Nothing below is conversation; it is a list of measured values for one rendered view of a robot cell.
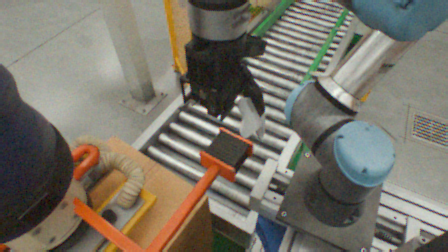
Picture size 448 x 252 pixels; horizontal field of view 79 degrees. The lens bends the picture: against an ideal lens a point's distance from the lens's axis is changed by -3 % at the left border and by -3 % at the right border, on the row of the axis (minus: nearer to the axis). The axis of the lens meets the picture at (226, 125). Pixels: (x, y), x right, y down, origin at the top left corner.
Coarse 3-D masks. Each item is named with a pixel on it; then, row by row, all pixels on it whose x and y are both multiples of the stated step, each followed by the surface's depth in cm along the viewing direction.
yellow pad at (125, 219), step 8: (144, 192) 67; (112, 200) 65; (136, 200) 65; (144, 200) 65; (152, 200) 66; (104, 208) 64; (112, 208) 64; (120, 208) 64; (128, 208) 64; (136, 208) 64; (144, 208) 64; (104, 216) 60; (112, 216) 60; (120, 216) 62; (128, 216) 63; (136, 216) 63; (112, 224) 61; (120, 224) 61; (128, 224) 62; (136, 224) 63; (128, 232) 61; (104, 240) 59; (104, 248) 58; (112, 248) 59
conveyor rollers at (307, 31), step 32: (320, 0) 239; (288, 32) 206; (320, 32) 205; (256, 64) 183; (288, 64) 182; (320, 64) 181; (288, 96) 164; (288, 128) 147; (160, 160) 136; (224, 192) 124
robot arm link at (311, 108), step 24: (360, 48) 54; (384, 48) 52; (408, 48) 52; (336, 72) 58; (360, 72) 54; (384, 72) 54; (312, 96) 60; (336, 96) 56; (360, 96) 57; (288, 120) 66; (312, 120) 59; (336, 120) 57; (312, 144) 59
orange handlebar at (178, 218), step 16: (96, 160) 60; (80, 176) 57; (208, 176) 56; (192, 192) 54; (80, 208) 52; (192, 208) 53; (96, 224) 50; (176, 224) 50; (112, 240) 48; (128, 240) 48; (160, 240) 48
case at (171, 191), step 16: (112, 144) 92; (128, 144) 92; (144, 160) 88; (112, 176) 84; (160, 176) 84; (176, 176) 84; (96, 192) 81; (112, 192) 81; (160, 192) 81; (176, 192) 81; (96, 208) 77; (160, 208) 78; (176, 208) 78; (208, 208) 86; (144, 224) 75; (160, 224) 75; (192, 224) 79; (208, 224) 94; (144, 240) 72; (176, 240) 73; (192, 240) 86; (208, 240) 104
